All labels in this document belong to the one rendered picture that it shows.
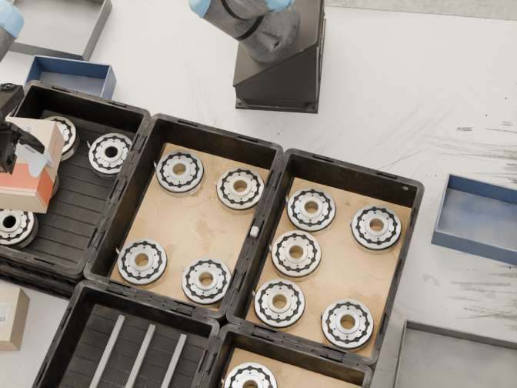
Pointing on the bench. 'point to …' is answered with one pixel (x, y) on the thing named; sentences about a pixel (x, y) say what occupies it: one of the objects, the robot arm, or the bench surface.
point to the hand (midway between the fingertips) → (18, 160)
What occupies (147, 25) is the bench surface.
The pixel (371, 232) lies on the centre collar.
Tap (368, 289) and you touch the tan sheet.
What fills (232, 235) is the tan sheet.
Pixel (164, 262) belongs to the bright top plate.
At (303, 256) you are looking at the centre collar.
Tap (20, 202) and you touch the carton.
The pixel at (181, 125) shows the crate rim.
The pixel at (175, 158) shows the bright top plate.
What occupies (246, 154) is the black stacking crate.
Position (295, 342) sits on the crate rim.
